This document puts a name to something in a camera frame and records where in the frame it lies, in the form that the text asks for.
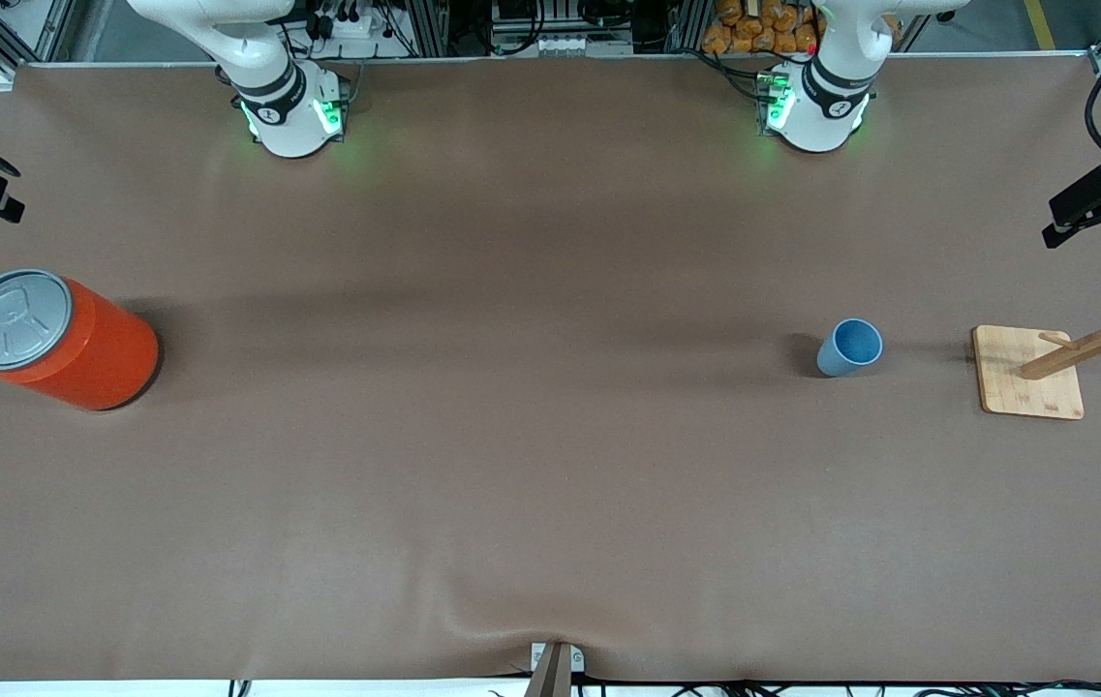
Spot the light blue plastic cup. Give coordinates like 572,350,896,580
816,318,885,379

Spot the wooden cup rack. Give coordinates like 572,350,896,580
972,259,1101,420

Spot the large orange can, silver lid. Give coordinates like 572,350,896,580
0,269,161,411

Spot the orange snack bags pile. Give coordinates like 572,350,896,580
702,0,902,56

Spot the white power strip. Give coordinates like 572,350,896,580
303,12,379,42

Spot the white connector block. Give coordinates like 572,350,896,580
531,35,635,57

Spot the brown table mat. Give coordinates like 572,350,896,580
0,58,1101,683

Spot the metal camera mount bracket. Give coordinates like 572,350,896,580
523,641,585,697

